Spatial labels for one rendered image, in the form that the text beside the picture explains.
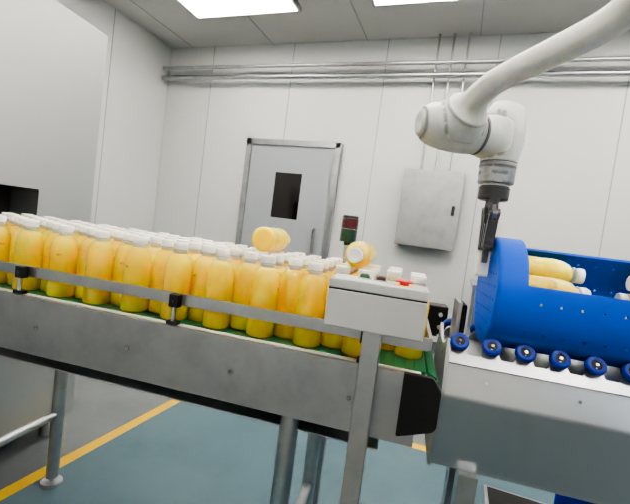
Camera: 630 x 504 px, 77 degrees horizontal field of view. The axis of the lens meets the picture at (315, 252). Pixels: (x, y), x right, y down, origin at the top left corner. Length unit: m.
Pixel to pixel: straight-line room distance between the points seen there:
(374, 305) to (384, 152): 3.92
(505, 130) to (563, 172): 3.54
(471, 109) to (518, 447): 0.81
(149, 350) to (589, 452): 1.09
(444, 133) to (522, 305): 0.44
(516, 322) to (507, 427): 0.25
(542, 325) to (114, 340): 1.07
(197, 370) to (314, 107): 4.26
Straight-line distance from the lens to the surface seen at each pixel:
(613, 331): 1.11
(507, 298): 1.03
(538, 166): 4.60
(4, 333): 1.48
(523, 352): 1.09
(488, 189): 1.11
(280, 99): 5.26
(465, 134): 1.03
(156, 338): 1.14
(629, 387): 1.18
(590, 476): 1.25
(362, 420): 0.91
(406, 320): 0.81
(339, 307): 0.82
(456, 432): 1.14
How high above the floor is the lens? 1.19
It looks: 3 degrees down
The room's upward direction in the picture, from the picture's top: 7 degrees clockwise
